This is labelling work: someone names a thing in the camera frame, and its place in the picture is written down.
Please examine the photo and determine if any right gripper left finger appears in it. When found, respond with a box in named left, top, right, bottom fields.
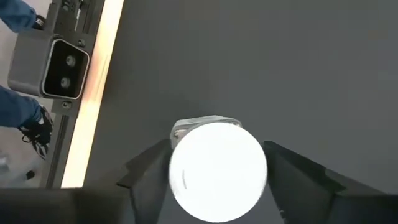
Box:
left=0, top=139, right=200, bottom=224

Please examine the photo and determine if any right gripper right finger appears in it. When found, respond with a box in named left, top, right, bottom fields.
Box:
left=264, top=141, right=398, bottom=224

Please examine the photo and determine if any bagel seasoning glass jar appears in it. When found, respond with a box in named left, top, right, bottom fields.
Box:
left=167, top=115, right=269, bottom=223

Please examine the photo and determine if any person's shoe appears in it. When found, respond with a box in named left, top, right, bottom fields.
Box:
left=32, top=14, right=47, bottom=31
left=17, top=105, right=54, bottom=160

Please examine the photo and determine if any person's leg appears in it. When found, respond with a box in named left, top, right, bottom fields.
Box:
left=0, top=0, right=38, bottom=34
left=0, top=85, right=43, bottom=129

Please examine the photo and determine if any aluminium table frame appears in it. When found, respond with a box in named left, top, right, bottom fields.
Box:
left=40, top=0, right=106, bottom=189

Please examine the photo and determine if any grey stereo camera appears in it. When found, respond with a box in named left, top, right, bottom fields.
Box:
left=7, top=29, right=91, bottom=100

